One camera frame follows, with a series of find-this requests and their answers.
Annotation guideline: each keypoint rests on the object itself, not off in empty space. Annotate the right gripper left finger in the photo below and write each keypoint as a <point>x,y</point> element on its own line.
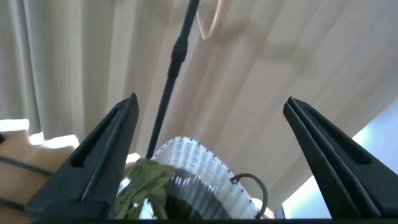
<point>93,174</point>

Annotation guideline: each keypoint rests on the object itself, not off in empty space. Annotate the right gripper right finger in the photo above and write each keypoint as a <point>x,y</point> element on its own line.
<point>348,177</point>

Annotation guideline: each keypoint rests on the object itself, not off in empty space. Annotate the pink clothes hanger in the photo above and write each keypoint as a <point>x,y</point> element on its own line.
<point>214,21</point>

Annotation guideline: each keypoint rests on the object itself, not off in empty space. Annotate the white laundry basket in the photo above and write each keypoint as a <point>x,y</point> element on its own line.
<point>199,158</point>

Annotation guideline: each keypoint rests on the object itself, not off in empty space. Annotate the black clothes rack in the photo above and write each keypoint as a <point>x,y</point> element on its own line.
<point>177,59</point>

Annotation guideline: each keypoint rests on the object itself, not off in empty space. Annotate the green garment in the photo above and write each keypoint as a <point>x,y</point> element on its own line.
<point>143,180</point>

